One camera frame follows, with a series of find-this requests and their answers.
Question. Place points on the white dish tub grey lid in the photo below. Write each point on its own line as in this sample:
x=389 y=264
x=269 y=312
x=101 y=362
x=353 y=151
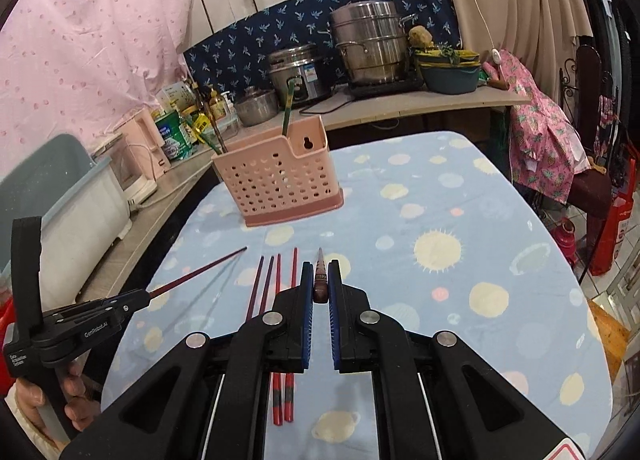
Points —
x=75 y=220

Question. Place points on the brown ginger root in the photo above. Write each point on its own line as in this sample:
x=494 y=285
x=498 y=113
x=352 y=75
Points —
x=421 y=36

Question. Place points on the dark sauce bottle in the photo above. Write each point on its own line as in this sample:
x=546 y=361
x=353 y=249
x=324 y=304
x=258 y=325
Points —
x=200 y=100

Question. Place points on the yellow packet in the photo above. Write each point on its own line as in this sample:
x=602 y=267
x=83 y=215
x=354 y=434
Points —
x=200 y=127

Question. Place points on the yellow pump soap bottle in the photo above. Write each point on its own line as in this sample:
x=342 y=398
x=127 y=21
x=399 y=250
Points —
x=218 y=107

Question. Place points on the pink dotted curtain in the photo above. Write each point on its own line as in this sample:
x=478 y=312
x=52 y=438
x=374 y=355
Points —
x=85 y=50

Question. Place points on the blue planet-print tablecloth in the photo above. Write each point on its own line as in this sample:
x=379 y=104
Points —
x=450 y=290

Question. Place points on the steel rice cooker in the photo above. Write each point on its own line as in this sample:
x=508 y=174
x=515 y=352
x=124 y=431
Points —
x=300 y=75

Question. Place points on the person's left hand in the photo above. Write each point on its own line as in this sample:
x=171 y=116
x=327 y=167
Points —
x=77 y=385

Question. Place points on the dark metal chair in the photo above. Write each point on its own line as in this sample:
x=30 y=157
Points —
x=595 y=190

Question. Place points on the pink floral garment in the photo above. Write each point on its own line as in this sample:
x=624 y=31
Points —
x=540 y=130

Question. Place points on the maroon chopstick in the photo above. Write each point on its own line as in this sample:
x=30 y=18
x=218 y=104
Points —
x=200 y=271
x=254 y=290
x=266 y=285

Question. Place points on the blue plastic basin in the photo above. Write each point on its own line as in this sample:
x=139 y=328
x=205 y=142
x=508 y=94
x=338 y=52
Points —
x=447 y=82

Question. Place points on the black induction cooker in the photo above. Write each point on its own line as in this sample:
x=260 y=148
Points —
x=385 y=87

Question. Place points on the navy printed cloth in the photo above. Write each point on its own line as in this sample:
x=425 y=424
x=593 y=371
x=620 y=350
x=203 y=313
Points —
x=240 y=40

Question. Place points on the white green carton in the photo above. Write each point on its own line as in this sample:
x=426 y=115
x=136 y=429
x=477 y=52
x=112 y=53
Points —
x=175 y=96

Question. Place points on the small steel lidded pot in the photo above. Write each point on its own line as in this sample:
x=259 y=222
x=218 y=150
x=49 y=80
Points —
x=256 y=107

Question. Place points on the clear food container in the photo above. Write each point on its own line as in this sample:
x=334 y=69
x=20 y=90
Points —
x=231 y=125

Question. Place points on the wooden counter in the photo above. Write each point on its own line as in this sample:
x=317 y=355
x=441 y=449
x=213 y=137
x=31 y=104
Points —
x=450 y=102

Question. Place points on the pink perforated utensil holder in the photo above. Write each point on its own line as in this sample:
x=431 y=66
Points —
x=280 y=180

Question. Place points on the dark red chopstick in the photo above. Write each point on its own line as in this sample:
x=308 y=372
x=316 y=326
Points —
x=320 y=285

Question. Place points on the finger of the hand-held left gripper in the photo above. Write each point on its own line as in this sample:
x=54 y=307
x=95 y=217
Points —
x=110 y=302

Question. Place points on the red thermos bottle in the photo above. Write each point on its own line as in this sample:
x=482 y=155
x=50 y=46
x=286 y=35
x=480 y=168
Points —
x=566 y=240

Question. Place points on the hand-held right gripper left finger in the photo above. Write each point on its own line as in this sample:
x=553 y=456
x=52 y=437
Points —
x=306 y=330

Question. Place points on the pink electric kettle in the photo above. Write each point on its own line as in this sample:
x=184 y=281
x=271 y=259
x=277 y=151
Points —
x=145 y=135

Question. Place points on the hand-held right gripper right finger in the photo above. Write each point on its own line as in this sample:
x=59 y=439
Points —
x=335 y=330

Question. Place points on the stainless steel steamer pot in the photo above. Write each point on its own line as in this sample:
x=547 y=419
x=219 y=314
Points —
x=372 y=40

